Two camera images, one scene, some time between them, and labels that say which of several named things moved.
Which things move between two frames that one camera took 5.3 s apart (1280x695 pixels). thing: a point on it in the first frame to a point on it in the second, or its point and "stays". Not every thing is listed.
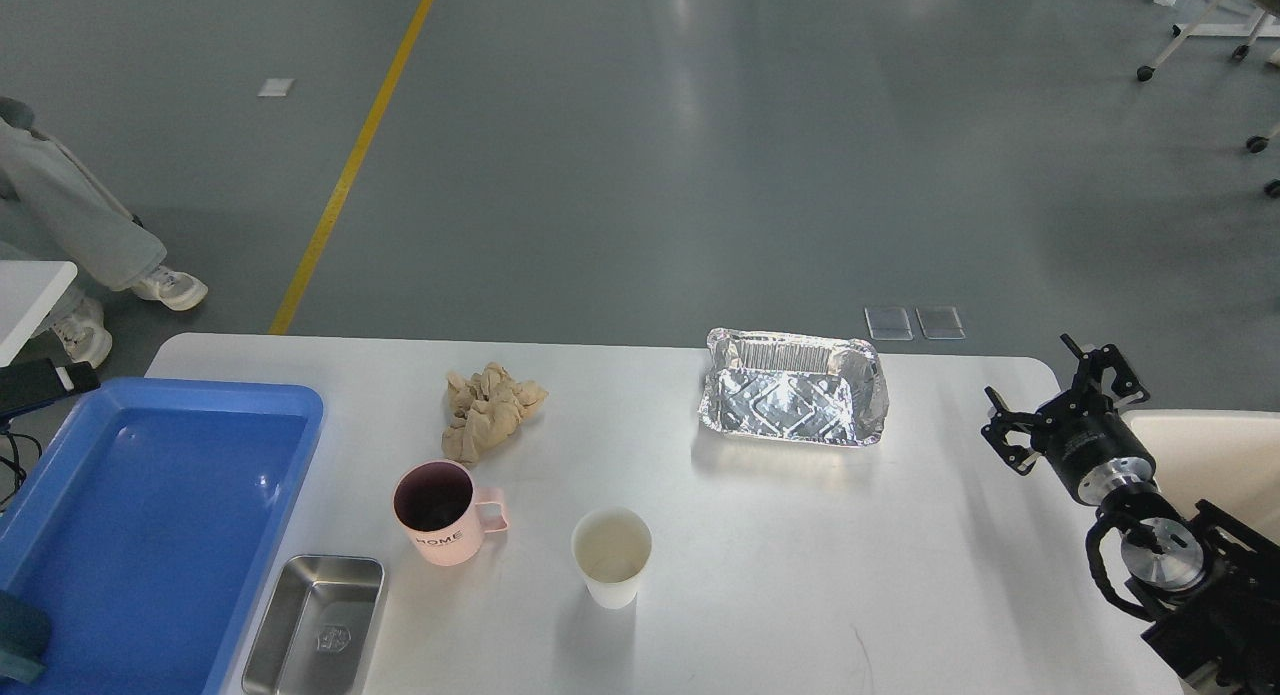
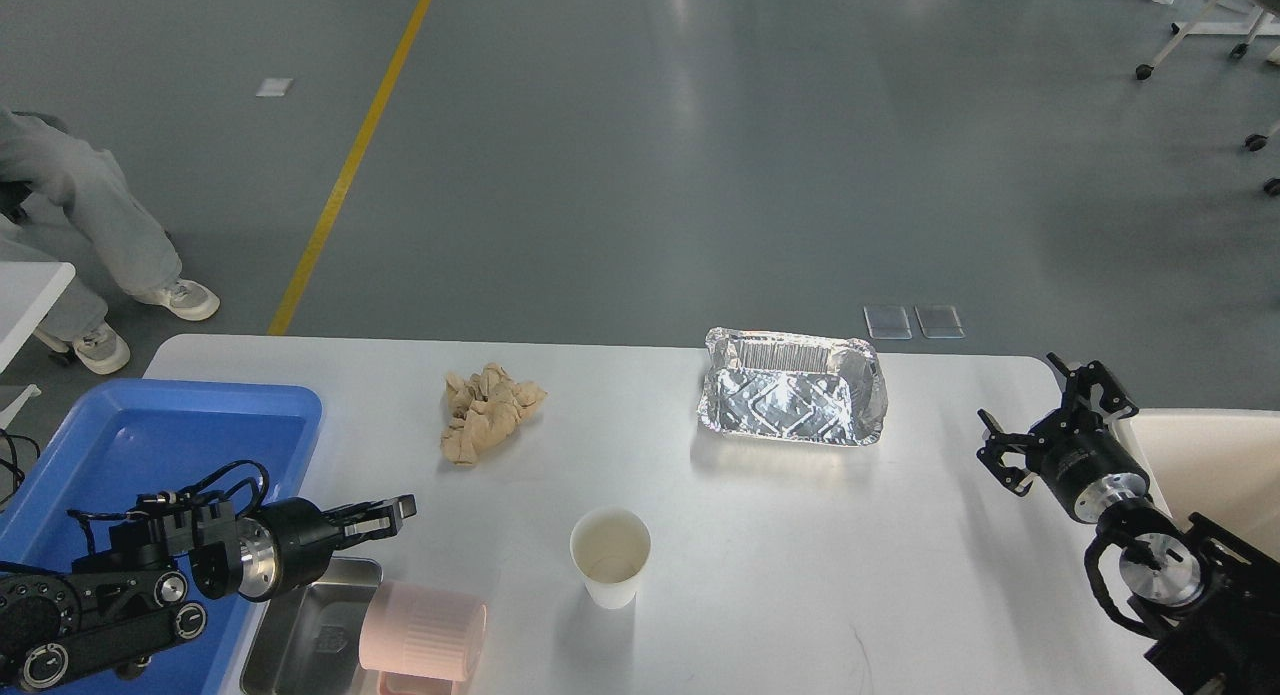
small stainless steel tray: x=318 y=629 stays
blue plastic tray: x=149 y=524 stays
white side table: x=28 y=291 stays
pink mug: x=437 y=503 to x=421 y=638
